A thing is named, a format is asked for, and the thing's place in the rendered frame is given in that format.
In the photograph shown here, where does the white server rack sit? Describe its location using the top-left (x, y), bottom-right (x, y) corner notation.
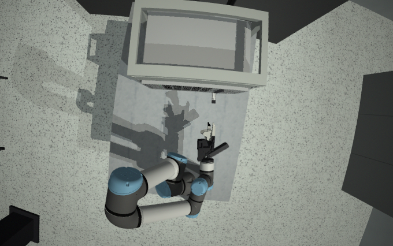
top-left (127, 0), bottom-right (269, 103)

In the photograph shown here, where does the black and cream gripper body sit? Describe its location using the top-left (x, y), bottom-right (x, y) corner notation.
top-left (197, 139), bottom-right (214, 163)

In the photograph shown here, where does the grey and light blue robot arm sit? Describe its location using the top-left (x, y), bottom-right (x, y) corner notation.
top-left (105, 152), bottom-right (214, 229)

